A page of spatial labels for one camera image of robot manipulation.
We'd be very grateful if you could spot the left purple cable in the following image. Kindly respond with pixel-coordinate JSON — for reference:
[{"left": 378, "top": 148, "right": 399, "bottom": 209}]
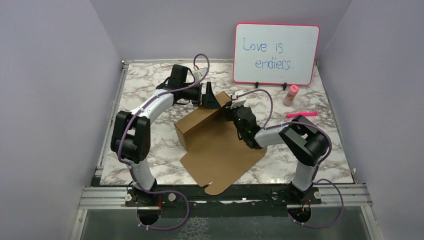
[{"left": 117, "top": 53, "right": 191, "bottom": 231}]

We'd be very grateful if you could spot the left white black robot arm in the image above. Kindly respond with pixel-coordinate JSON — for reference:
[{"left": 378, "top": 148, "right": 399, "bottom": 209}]
[{"left": 110, "top": 64, "right": 221, "bottom": 206}]

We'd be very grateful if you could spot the pink framed whiteboard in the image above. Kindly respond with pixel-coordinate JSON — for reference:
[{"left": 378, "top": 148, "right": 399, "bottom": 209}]
[{"left": 232, "top": 22, "right": 321, "bottom": 86}]

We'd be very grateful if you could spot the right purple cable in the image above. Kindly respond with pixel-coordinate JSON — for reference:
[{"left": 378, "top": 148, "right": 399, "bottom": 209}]
[{"left": 233, "top": 88, "right": 345, "bottom": 230}]

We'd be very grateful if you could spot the brown cardboard box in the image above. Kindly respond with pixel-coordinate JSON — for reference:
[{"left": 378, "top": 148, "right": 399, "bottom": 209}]
[{"left": 174, "top": 107, "right": 267, "bottom": 196}]

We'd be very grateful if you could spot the pink marker pen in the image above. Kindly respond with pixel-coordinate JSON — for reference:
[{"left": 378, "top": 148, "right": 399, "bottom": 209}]
[{"left": 285, "top": 111, "right": 319, "bottom": 119}]

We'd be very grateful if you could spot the purple cable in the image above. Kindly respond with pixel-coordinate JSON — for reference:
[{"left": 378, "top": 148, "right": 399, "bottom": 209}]
[
  {"left": 117, "top": 53, "right": 191, "bottom": 231},
  {"left": 233, "top": 88, "right": 345, "bottom": 230}
]

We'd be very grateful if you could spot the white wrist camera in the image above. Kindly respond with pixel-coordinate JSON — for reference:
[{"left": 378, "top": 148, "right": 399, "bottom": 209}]
[
  {"left": 192, "top": 66, "right": 208, "bottom": 82},
  {"left": 230, "top": 90, "right": 247, "bottom": 109}
]

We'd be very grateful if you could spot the pink capped small bottle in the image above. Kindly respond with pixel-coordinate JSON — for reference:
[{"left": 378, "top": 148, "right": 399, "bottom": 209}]
[{"left": 283, "top": 84, "right": 299, "bottom": 106}]

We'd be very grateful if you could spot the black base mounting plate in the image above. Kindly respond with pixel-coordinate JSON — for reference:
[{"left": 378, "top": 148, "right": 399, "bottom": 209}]
[{"left": 124, "top": 183, "right": 322, "bottom": 219}]

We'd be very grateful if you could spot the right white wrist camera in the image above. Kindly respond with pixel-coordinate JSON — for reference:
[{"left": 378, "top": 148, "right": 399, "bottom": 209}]
[{"left": 230, "top": 90, "right": 247, "bottom": 109}]

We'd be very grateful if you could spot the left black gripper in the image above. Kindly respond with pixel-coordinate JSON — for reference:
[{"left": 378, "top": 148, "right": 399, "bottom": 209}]
[{"left": 180, "top": 81, "right": 221, "bottom": 109}]

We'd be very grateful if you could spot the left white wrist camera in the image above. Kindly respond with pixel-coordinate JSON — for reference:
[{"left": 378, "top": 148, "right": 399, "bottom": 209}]
[{"left": 192, "top": 66, "right": 208, "bottom": 82}]

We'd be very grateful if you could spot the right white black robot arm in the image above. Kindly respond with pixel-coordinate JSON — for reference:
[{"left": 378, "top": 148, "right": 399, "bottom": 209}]
[{"left": 224, "top": 102, "right": 332, "bottom": 204}]

